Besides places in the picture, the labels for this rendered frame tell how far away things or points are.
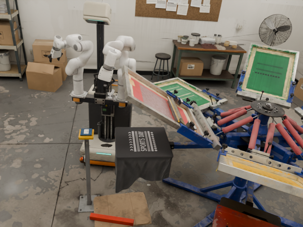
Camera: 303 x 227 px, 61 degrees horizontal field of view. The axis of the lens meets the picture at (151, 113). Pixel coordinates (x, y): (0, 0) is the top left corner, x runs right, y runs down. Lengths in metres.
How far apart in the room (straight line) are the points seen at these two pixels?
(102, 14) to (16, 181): 2.20
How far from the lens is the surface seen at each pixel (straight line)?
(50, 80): 5.25
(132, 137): 2.39
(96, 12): 2.24
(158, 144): 2.33
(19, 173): 3.58
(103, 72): 1.98
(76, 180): 3.33
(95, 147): 3.35
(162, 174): 2.37
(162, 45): 6.01
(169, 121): 1.92
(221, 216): 1.69
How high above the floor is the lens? 2.37
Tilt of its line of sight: 31 degrees down
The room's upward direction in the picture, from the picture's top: 6 degrees clockwise
